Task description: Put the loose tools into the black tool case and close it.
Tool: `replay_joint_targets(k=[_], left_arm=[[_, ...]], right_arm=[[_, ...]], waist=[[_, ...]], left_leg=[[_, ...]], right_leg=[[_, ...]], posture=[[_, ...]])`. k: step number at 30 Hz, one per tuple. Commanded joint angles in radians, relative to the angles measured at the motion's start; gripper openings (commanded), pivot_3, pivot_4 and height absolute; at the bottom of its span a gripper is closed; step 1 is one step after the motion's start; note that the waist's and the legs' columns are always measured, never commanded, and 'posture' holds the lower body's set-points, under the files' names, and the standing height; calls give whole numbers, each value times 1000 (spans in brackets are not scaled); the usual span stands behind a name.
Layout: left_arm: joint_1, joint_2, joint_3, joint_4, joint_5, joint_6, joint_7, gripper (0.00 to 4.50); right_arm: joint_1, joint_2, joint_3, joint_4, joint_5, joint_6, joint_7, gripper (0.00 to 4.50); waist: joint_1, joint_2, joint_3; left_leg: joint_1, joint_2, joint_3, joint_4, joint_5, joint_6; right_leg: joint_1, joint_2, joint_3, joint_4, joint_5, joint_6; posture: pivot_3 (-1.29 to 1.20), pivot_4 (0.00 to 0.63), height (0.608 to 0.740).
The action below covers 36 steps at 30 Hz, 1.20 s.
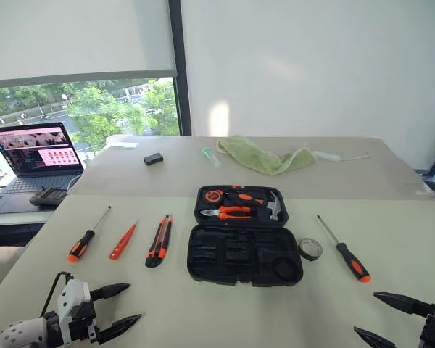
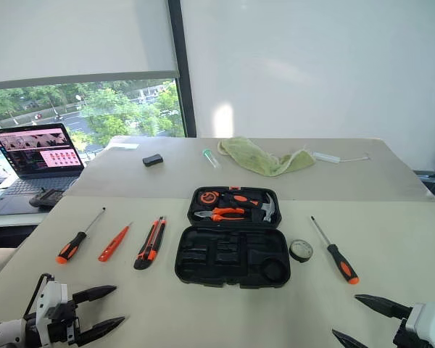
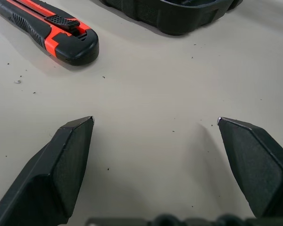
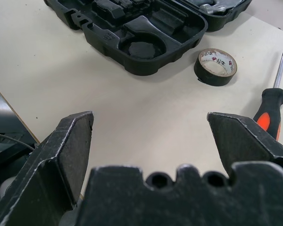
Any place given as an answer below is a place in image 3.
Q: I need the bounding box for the orange black utility knife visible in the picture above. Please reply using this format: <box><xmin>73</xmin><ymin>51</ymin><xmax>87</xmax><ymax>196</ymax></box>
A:
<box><xmin>0</xmin><ymin>0</ymin><xmax>100</xmax><ymax>66</ymax></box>

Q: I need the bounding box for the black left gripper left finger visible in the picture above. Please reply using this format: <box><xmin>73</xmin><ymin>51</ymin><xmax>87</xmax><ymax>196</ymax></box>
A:
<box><xmin>0</xmin><ymin>115</ymin><xmax>95</xmax><ymax>226</ymax></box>

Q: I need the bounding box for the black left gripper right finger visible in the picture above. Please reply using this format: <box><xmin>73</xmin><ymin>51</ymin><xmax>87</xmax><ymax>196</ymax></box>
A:
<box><xmin>216</xmin><ymin>116</ymin><xmax>283</xmax><ymax>221</ymax></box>

